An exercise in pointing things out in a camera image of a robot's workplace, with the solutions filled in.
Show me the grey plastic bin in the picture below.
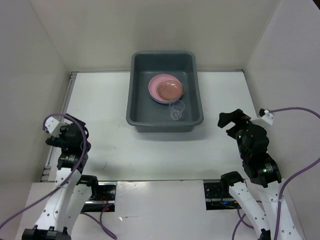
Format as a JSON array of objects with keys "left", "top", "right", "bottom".
[{"left": 126, "top": 50, "right": 204, "bottom": 133}]

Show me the clear textured square dish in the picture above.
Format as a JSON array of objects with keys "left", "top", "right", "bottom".
[{"left": 179, "top": 83, "right": 186, "bottom": 98}]

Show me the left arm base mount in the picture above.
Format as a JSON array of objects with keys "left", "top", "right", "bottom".
[{"left": 81, "top": 181, "right": 117, "bottom": 213}]

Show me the peach square dish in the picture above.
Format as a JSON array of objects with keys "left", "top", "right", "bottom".
[{"left": 157, "top": 80, "right": 184, "bottom": 100}]

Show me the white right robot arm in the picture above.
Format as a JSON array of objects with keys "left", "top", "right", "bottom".
[{"left": 217, "top": 109, "right": 303, "bottom": 240}]

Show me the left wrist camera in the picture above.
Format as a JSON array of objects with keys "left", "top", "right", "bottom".
[{"left": 42, "top": 116, "right": 67, "bottom": 138}]

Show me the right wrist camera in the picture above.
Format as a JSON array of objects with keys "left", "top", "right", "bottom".
[{"left": 251, "top": 108, "right": 274, "bottom": 128}]

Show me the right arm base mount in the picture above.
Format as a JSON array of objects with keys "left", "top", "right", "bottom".
[{"left": 203, "top": 180, "right": 239, "bottom": 211}]

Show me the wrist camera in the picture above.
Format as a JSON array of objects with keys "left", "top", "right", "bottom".
[
  {"left": 251, "top": 108, "right": 274, "bottom": 128},
  {"left": 42, "top": 116, "right": 67, "bottom": 138}
]

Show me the pink plastic plate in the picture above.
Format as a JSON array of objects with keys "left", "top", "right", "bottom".
[{"left": 148, "top": 74, "right": 181, "bottom": 104}]

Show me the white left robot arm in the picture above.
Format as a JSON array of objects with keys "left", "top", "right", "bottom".
[{"left": 21, "top": 120, "right": 100, "bottom": 240}]

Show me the clear plastic cup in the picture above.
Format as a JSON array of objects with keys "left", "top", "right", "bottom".
[{"left": 169, "top": 100, "right": 185, "bottom": 121}]

